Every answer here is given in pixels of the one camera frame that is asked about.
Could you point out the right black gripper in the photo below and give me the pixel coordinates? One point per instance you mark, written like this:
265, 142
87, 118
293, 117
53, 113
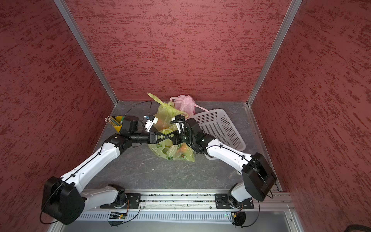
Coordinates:
176, 139

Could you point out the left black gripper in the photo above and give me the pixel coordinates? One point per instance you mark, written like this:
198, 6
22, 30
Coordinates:
152, 138

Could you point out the green plastic bag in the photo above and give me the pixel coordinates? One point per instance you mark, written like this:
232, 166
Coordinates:
165, 113
167, 150

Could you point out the pink plastic bag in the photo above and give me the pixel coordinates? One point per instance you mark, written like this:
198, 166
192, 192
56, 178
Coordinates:
186, 104

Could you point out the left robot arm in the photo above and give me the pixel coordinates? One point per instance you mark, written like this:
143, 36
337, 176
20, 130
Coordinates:
65, 198

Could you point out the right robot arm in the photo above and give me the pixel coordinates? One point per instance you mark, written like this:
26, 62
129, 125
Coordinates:
258, 176

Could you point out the yellow pencil cup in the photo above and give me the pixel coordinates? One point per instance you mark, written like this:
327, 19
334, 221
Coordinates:
116, 123

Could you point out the white plastic basket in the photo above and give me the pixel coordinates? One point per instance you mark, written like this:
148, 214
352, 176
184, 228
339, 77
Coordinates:
216, 123

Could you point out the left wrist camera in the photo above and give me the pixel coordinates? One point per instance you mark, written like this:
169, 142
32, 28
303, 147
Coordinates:
151, 120

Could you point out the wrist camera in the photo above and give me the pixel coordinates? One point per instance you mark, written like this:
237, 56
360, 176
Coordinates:
151, 120
178, 121

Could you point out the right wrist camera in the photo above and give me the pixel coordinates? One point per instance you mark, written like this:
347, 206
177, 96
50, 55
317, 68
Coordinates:
178, 121

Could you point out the aluminium front rail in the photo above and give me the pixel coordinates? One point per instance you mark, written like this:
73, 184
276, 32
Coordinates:
204, 200

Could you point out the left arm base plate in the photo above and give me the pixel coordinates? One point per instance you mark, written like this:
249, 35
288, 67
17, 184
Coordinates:
124, 201

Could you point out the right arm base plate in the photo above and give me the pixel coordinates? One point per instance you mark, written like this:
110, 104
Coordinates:
226, 201

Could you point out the left aluminium corner post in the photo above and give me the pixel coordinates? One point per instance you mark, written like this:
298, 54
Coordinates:
74, 28

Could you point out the aluminium corner post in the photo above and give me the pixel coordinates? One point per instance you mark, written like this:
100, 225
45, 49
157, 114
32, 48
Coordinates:
286, 23
74, 28

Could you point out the right aluminium corner post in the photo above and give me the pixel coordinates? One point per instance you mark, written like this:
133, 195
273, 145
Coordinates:
286, 23

